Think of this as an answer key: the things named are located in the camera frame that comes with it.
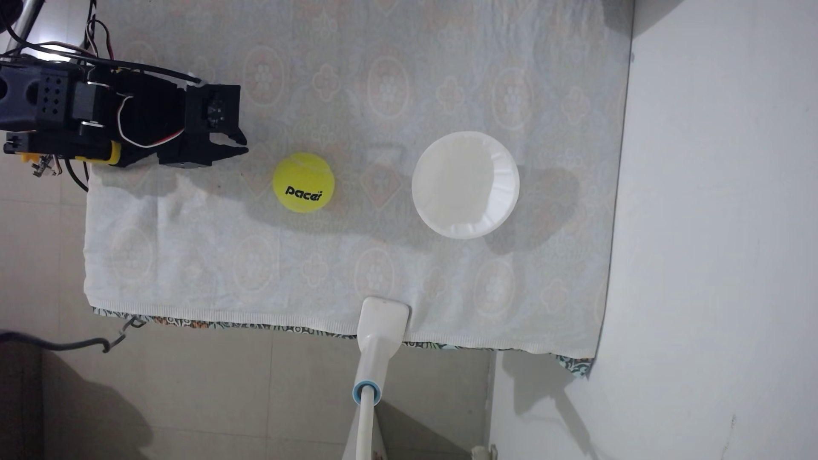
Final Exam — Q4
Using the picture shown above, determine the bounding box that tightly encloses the yellow Pacer tennis ball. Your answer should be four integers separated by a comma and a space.
272, 152, 336, 214

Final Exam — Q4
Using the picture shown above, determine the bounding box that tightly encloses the white paper bowl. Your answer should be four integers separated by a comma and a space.
412, 131, 520, 240

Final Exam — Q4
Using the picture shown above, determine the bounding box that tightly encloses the metal pole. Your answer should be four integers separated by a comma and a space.
0, 0, 47, 53

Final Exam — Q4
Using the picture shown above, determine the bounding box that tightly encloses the pale floral patterned tablecloth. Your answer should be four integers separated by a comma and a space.
83, 0, 635, 360

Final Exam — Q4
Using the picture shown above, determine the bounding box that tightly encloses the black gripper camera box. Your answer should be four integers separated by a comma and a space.
184, 83, 242, 135

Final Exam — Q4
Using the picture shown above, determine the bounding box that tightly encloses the black camera cable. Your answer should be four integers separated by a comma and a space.
0, 13, 207, 87

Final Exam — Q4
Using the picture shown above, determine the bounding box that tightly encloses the black cable with hook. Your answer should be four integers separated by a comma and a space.
0, 316, 148, 354

